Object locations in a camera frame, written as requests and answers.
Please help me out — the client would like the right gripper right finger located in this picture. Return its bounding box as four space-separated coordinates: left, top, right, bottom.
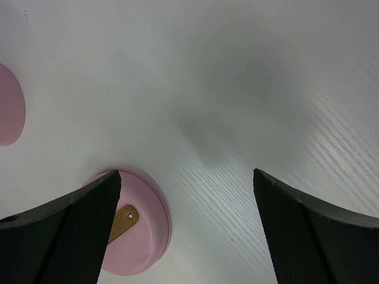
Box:
253 169 378 283

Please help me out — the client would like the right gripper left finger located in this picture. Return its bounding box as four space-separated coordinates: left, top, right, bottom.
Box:
1 170 121 283

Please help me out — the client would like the pink lid with brown handle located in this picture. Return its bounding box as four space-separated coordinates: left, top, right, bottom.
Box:
81 167 171 276

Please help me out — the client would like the pink cylindrical lunch box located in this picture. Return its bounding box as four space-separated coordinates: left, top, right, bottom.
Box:
1 64 26 147

